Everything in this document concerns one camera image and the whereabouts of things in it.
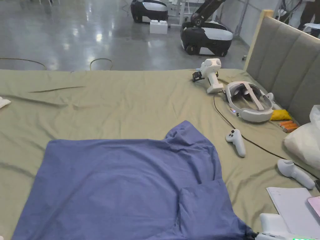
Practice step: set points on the white plastic bag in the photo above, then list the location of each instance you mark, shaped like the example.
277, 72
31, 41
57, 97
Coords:
303, 145

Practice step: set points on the bed with pale green sheet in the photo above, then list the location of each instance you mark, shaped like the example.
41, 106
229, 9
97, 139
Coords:
130, 100

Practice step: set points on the dark blue shirt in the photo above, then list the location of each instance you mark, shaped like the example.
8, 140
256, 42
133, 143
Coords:
112, 180

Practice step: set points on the white notebook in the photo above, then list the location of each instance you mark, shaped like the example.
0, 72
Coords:
292, 205

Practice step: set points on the white headset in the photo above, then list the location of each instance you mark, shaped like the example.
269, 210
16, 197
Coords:
252, 110

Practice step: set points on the white hand controller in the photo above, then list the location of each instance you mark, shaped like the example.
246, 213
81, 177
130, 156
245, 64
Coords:
295, 172
237, 142
271, 100

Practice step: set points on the grey padded headboard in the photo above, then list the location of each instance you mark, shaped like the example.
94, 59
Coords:
282, 52

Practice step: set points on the yellow bag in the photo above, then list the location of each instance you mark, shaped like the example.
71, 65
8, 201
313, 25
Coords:
280, 115

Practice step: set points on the pink phone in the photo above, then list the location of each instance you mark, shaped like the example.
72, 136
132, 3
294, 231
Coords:
315, 205

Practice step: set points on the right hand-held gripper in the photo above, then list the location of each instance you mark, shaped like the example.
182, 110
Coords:
271, 225

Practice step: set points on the white cloth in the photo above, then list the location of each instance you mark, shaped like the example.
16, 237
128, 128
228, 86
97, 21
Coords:
4, 102

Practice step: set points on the spare white hand-held gripper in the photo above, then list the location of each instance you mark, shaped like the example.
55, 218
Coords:
212, 72

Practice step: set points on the orange batteries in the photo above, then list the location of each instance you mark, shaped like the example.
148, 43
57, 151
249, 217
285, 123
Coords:
288, 125

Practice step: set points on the black and white robot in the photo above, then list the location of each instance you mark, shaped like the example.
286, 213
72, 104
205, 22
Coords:
150, 10
205, 37

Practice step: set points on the white block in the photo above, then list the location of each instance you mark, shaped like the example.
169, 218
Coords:
158, 27

